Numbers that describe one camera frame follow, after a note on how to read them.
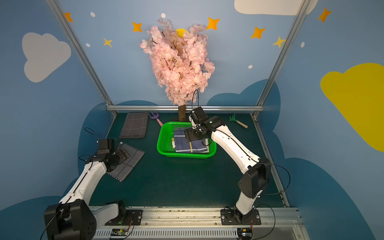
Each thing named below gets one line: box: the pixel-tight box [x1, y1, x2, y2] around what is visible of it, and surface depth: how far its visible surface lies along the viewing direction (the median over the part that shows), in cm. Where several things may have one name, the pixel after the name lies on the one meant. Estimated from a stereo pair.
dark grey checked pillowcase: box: [119, 112, 149, 139], surface depth 114 cm
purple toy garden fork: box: [148, 110, 164, 127], surface depth 122 cm
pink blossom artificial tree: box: [140, 18, 215, 122], surface depth 73 cm
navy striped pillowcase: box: [174, 127, 210, 153], surface depth 98 cm
